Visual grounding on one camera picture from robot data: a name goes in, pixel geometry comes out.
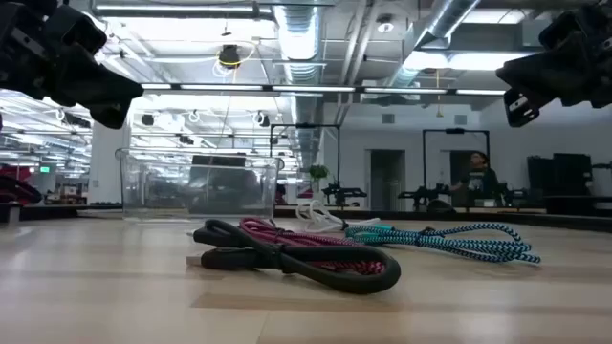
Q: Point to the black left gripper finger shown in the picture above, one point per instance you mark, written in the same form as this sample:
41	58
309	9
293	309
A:
102	83
112	114

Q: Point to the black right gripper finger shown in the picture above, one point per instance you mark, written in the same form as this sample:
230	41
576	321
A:
521	107
535	74

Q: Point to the black background robot arm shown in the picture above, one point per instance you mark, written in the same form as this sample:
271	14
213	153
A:
344	193
423	193

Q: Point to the black cabinets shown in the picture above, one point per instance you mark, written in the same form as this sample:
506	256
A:
564	174

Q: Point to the person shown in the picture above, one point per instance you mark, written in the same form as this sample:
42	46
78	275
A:
480	181

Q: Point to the green exit sign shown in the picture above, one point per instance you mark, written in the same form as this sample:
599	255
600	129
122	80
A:
45	169

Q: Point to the clear plastic bin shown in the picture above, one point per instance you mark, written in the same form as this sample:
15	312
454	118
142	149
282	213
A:
153	191

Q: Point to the grey door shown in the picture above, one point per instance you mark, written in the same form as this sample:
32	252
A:
386	179

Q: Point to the long ceiling light strip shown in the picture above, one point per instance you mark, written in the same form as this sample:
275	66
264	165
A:
311	89

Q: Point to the green potted plant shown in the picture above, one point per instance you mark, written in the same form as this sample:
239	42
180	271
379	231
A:
318	172

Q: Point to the black station frame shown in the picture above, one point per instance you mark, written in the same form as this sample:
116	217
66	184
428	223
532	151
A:
306	125
454	130

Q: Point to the silver round air duct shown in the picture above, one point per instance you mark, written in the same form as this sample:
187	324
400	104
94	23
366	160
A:
299	33
444	19

